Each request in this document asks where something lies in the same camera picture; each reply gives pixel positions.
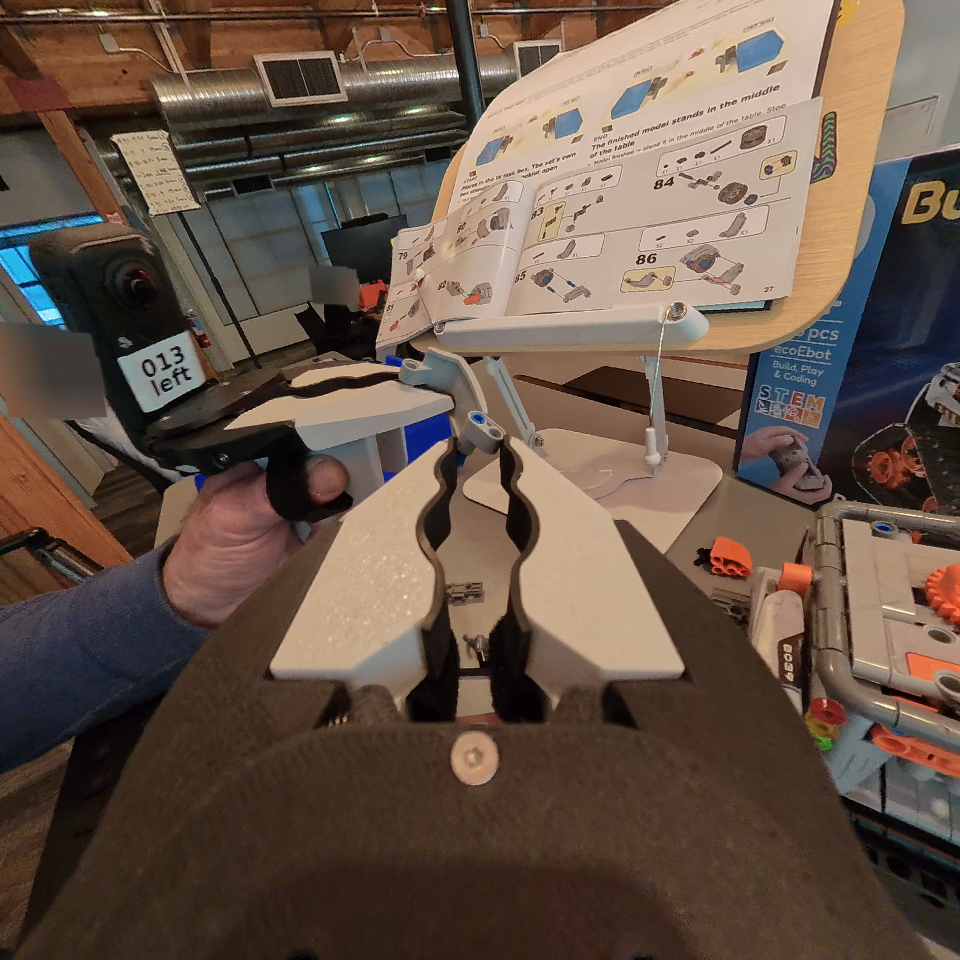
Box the white hanging paper sheet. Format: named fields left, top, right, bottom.
left=112, top=129, right=202, bottom=217

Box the wooden pillar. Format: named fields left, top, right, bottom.
left=0, top=408, right=132, bottom=571

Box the black chair armrest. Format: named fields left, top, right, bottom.
left=0, top=525, right=99, bottom=586

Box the grey two-hole connector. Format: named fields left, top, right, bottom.
left=459, top=411, right=502, bottom=457

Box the dark steel column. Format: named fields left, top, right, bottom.
left=444, top=0, right=487, bottom=121

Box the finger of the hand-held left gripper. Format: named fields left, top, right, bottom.
left=223, top=387, right=459, bottom=451
left=287, top=361, right=412, bottom=400

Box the black monitor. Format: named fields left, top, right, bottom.
left=321, top=213, right=410, bottom=286

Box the person's left forearm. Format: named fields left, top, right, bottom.
left=0, top=543, right=211, bottom=774

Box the blue robot kit box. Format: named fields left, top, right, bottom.
left=735, top=146, right=960, bottom=519

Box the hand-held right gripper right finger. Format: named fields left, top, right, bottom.
left=493, top=435, right=687, bottom=723

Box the small orange fin piece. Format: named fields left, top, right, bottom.
left=693, top=536, right=753, bottom=580

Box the white book stand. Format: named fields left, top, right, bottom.
left=431, top=0, right=905, bottom=519

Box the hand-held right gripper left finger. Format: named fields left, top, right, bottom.
left=268, top=437, right=460, bottom=723

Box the open instruction booklet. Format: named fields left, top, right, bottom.
left=375, top=97, right=825, bottom=350

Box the white curved panel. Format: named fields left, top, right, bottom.
left=399, top=348, right=489, bottom=429

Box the silver air duct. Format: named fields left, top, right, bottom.
left=150, top=52, right=526, bottom=136

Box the grey orange tracked toy robot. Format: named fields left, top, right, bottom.
left=708, top=498, right=960, bottom=939

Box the person's left hand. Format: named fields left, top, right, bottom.
left=161, top=453, right=354, bottom=629

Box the printed task sheet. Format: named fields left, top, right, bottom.
left=453, top=0, right=837, bottom=204

